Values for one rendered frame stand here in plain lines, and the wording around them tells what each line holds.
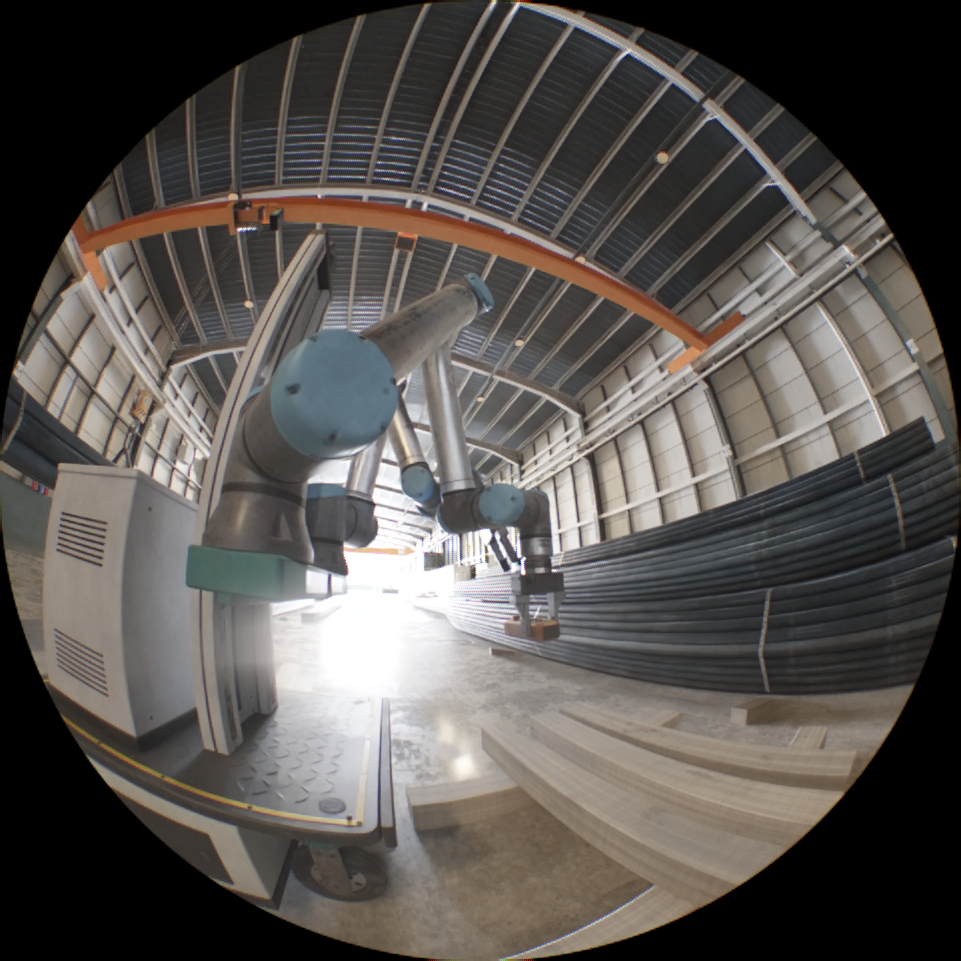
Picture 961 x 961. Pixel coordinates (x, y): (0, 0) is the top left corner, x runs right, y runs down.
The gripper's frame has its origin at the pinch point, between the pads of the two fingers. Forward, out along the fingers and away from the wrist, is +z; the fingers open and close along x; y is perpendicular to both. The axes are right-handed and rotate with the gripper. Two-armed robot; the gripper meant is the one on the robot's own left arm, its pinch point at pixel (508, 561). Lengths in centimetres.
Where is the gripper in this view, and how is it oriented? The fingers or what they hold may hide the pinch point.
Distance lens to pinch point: 97.9
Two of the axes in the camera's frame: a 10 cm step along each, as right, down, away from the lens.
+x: -1.0, 4.4, 8.9
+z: 4.4, 8.2, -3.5
